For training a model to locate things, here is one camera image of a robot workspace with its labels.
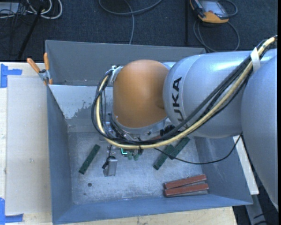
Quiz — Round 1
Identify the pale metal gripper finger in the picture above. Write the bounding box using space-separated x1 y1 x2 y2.
109 157 119 176
103 158 111 177

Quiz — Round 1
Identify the dark green flat block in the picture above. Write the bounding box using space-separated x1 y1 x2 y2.
78 144 101 175
153 144 175 171
168 136 191 160

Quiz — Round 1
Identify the grey metal bin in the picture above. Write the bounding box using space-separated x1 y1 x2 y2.
44 40 254 225

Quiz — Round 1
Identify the red-brown flat block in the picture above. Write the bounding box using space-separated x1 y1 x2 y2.
163 183 210 198
163 174 207 190

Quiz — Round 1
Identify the black cylinder on white bracket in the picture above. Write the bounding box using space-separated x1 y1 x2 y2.
152 123 177 138

